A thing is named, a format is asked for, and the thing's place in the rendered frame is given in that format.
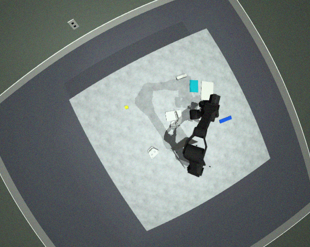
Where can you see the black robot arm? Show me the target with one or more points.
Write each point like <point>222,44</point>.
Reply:
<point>195,154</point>

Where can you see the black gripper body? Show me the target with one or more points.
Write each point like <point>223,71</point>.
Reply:
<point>194,114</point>

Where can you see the cyan flat plate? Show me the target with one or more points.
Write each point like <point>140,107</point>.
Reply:
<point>193,85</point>

